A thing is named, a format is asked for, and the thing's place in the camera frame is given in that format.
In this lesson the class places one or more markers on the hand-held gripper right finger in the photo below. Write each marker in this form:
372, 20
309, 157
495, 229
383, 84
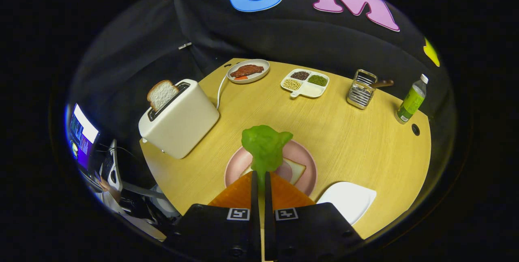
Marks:
268, 221

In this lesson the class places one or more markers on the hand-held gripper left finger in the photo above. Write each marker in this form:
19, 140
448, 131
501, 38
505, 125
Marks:
255, 213

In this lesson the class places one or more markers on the green lettuce leaf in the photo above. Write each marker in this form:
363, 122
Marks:
265, 148

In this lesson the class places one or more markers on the toasted bread slice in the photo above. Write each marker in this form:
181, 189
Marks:
162, 93

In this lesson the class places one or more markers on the pink ham slice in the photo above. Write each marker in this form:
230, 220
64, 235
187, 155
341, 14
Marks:
285, 171

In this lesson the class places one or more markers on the white bread slice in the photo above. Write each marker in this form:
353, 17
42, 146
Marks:
299, 170

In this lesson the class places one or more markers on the pink round plate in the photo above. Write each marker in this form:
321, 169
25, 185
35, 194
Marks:
303, 156

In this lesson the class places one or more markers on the white square plate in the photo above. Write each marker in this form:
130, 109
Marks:
348, 201

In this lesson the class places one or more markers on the white toaster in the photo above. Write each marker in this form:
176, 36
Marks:
182, 124

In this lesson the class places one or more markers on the pile of yellow beans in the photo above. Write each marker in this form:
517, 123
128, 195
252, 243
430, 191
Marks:
292, 84

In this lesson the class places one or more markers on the white divided tray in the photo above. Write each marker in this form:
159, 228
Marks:
312, 89

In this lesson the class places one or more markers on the orange carrot slice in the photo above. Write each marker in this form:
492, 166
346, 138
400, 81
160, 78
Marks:
240, 78

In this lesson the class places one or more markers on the brown meat steak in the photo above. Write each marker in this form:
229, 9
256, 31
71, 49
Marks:
247, 70

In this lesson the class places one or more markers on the pile of dark beans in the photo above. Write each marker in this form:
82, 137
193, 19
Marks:
300, 75

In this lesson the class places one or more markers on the pile of green beans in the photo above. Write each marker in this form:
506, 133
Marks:
317, 80

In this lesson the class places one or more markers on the beige round plate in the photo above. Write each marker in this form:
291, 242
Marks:
263, 65

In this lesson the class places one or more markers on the black backdrop cloth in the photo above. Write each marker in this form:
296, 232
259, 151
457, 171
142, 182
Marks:
284, 35

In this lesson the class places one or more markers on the white cloth clip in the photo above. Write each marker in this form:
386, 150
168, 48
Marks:
185, 46

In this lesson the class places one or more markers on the green drink bottle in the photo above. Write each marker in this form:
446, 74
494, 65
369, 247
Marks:
410, 102

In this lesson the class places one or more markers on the computer monitor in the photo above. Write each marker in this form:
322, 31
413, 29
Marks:
83, 136

